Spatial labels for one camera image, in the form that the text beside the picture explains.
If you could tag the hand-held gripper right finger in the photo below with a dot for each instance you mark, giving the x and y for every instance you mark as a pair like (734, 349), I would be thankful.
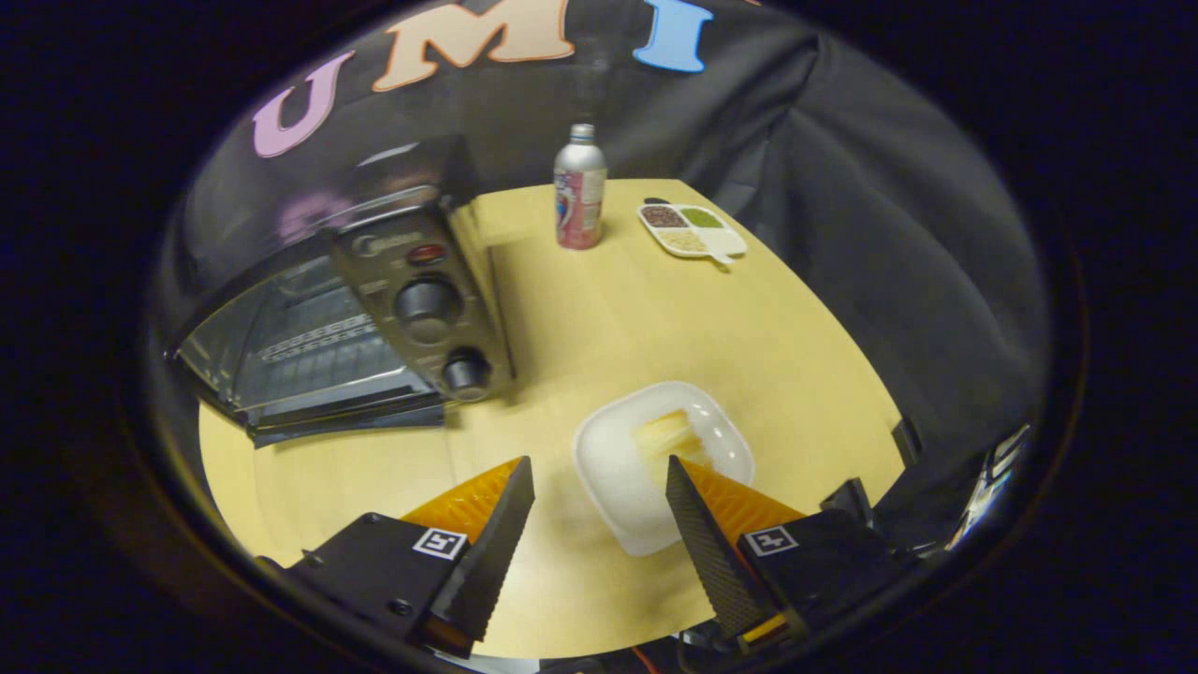
(707, 552)

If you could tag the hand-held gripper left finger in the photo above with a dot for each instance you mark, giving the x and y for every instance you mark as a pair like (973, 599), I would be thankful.
(491, 552)

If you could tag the sliced spiral potato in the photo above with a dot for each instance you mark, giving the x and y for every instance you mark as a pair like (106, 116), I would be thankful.
(666, 435)

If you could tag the black toaster oven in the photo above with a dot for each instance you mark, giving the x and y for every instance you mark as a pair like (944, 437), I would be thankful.
(412, 281)

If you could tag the white square plate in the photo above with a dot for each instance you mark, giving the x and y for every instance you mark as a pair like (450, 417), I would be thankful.
(613, 459)

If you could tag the white divided condiment tray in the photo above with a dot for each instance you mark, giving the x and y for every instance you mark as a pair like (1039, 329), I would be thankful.
(694, 231)

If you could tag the silver drink bottle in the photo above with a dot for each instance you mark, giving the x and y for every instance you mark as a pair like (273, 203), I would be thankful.
(580, 197)

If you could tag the black table bracket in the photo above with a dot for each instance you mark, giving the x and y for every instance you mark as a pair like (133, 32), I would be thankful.
(848, 499)
(905, 442)

